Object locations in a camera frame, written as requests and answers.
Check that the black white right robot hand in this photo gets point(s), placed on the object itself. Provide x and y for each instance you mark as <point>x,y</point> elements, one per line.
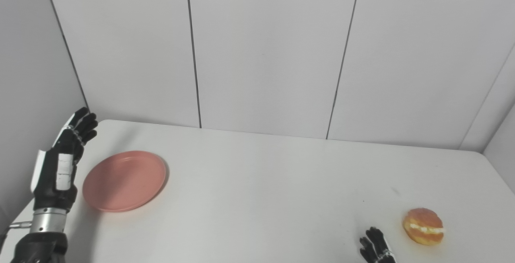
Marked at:
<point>376,251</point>

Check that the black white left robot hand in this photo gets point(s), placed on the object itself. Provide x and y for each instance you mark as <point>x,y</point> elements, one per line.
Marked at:
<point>56,174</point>

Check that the cream puff pastry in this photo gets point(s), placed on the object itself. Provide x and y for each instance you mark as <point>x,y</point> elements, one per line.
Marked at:
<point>423,227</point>

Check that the pink round plate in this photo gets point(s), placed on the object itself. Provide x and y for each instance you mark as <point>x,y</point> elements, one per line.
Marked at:
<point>124,181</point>

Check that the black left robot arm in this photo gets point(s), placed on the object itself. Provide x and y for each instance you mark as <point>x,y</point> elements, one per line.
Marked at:
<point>40,247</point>

